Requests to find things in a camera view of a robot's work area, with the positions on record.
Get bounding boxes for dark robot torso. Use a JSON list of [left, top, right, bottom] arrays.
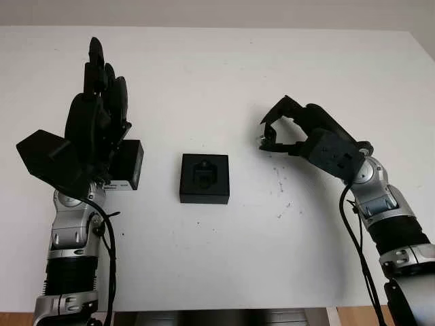
[[114, 310, 327, 326]]

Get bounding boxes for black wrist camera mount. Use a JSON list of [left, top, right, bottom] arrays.
[[16, 128, 88, 198], [302, 128, 364, 180]]

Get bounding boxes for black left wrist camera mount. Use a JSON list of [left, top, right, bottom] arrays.
[[16, 128, 88, 198]]

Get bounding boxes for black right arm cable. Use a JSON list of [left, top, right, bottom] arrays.
[[339, 183, 387, 326]]

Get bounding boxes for black camera box base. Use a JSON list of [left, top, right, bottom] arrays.
[[179, 153, 230, 204]]

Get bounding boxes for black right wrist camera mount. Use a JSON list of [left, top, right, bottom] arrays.
[[302, 128, 364, 180]]

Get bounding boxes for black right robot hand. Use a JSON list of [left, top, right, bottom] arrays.
[[258, 95, 357, 156]]

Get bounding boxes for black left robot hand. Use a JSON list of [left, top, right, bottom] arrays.
[[64, 36, 133, 185]]

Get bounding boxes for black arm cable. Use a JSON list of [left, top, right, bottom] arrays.
[[339, 183, 387, 326], [81, 198, 122, 326]]

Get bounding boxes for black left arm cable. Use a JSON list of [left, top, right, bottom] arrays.
[[81, 198, 122, 326]]

